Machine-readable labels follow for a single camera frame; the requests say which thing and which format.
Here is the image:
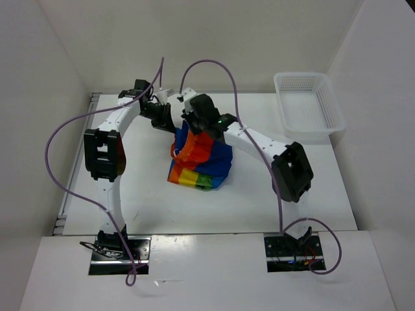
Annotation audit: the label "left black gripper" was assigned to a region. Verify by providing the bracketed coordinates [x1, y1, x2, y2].
[140, 102, 176, 134]

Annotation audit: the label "rainbow striped shorts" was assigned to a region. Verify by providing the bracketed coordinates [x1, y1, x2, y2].
[167, 121, 233, 190]

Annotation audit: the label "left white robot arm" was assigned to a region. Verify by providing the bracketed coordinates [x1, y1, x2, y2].
[84, 80, 175, 259]

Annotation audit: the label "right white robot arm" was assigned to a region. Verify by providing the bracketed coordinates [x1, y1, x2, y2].
[177, 89, 314, 203]

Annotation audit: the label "white plastic basket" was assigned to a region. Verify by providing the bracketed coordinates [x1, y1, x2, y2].
[274, 72, 346, 141]

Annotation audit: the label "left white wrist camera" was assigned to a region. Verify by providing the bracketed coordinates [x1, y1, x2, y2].
[154, 88, 174, 104]

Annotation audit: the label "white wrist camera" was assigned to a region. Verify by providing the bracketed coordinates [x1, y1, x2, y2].
[177, 87, 198, 113]
[154, 88, 174, 104]

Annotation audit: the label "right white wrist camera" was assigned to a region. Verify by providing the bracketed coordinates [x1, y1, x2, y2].
[177, 87, 198, 113]

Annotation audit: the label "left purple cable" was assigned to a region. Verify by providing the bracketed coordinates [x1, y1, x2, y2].
[44, 57, 165, 288]

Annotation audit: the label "aluminium table edge rail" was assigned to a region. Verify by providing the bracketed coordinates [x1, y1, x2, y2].
[52, 93, 101, 236]

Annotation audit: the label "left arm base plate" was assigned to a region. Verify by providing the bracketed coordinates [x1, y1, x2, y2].
[88, 236, 151, 275]

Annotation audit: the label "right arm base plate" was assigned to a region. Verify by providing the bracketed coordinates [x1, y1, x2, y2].
[264, 235, 326, 273]

